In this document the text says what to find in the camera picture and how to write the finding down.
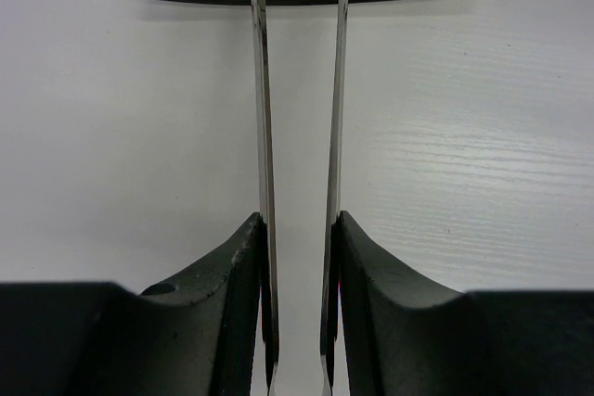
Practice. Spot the metal tongs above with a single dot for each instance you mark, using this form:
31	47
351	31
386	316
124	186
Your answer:
330	281

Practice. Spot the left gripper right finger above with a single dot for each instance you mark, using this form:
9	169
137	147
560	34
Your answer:
406	334

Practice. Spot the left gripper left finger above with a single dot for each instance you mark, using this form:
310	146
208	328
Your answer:
193	333

